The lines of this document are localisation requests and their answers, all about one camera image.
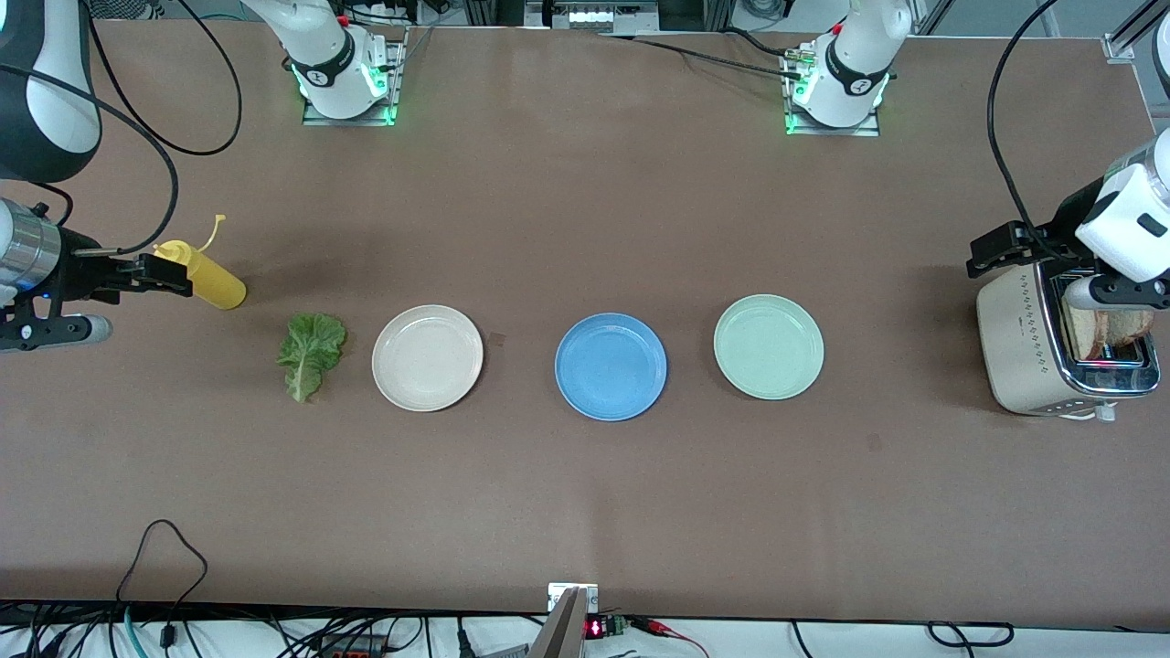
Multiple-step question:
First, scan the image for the yellow squeeze bottle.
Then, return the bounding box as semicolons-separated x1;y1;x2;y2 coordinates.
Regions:
153;215;248;312

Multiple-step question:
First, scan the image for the brown bread slice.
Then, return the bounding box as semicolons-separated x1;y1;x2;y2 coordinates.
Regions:
1064;306;1102;362
1097;309;1154;348

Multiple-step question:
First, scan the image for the green lettuce leaf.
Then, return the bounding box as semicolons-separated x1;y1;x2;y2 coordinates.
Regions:
277;313;348;404

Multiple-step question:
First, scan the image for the light green round plate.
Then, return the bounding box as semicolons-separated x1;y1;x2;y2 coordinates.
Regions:
713;293;825;401

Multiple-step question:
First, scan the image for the beige round plate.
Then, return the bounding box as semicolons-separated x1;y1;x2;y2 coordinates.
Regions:
371;304;484;413

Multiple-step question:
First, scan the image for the blue round plate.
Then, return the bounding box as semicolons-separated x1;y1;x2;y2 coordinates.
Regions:
554;313;668;422

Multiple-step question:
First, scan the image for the cream and chrome toaster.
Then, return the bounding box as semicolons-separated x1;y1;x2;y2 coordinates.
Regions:
975;260;1162;423

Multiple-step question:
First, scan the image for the grey device with lights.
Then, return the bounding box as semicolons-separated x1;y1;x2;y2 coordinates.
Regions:
526;0;659;36

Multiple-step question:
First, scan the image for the white left camera mount block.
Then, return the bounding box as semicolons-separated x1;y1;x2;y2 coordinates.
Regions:
1076;164;1170;284

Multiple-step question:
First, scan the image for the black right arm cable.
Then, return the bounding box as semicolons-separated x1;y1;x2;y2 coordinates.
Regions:
0;0;243;257

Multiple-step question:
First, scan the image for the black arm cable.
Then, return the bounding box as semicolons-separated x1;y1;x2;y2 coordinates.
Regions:
0;0;243;257
987;0;1066;261

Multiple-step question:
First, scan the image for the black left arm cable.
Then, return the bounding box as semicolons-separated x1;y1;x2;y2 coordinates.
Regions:
987;0;1066;261

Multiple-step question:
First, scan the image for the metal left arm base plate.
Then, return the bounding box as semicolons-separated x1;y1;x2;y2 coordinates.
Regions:
784;46;881;138

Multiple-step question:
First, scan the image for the aluminium frame corner bracket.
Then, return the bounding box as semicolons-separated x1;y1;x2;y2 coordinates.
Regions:
1103;0;1170;63

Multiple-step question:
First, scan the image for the thin black looped cable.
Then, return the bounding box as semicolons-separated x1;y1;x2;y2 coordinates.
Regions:
114;519;209;641

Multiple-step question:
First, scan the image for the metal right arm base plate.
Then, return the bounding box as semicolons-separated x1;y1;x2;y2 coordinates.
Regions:
302;27;409;127

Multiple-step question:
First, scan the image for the black cable across table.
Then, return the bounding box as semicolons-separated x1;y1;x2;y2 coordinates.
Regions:
599;32;805;83

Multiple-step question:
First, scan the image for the coiled black cable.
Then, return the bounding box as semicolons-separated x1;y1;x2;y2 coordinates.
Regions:
927;621;1016;648

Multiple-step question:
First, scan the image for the silver camera mounting bracket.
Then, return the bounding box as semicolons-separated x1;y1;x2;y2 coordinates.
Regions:
528;582;600;658

